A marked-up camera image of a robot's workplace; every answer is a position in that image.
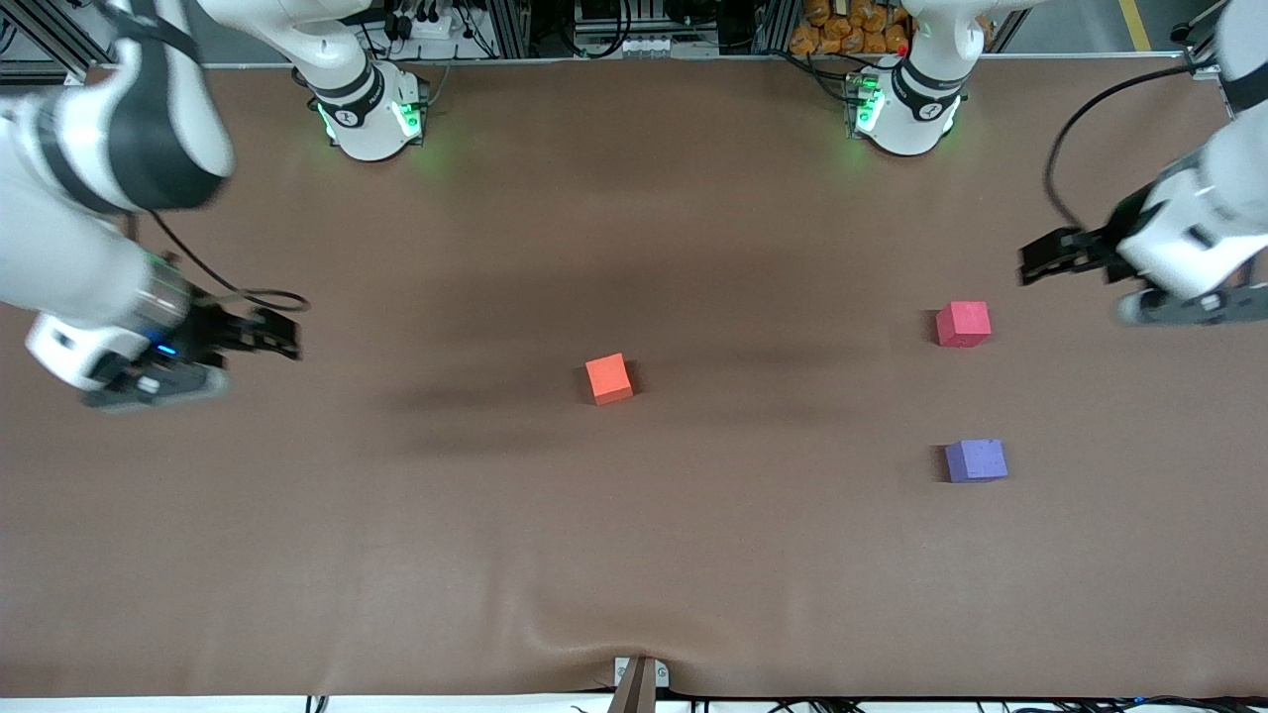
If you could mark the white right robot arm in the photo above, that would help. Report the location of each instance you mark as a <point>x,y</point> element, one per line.
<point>59,267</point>

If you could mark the red foam block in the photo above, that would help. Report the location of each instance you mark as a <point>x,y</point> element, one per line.
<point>963,325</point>

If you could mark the brown table mat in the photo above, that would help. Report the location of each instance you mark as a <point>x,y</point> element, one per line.
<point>634,545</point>

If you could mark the purple foam block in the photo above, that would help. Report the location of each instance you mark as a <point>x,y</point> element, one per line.
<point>976,461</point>

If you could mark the pile of orange bags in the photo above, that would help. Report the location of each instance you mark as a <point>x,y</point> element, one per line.
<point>842,30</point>

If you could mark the aluminium frame profile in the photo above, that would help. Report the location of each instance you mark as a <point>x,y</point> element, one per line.
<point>59,48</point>
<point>1201,61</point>

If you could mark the table edge clamp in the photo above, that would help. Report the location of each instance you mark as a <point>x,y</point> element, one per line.
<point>639,688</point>

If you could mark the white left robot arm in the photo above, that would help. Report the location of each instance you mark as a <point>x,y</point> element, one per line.
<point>1189,233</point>

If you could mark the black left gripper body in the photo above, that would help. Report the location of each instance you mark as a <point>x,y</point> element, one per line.
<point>1110,245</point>

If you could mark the white power strip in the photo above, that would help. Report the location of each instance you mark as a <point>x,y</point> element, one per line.
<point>431,28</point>

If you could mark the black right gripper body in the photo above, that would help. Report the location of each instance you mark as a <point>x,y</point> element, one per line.
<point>211,334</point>

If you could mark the white terminal strip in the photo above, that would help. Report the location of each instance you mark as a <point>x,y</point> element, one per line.
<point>624,45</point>

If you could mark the orange foam block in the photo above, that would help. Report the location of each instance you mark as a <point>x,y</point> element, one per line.
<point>608,379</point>

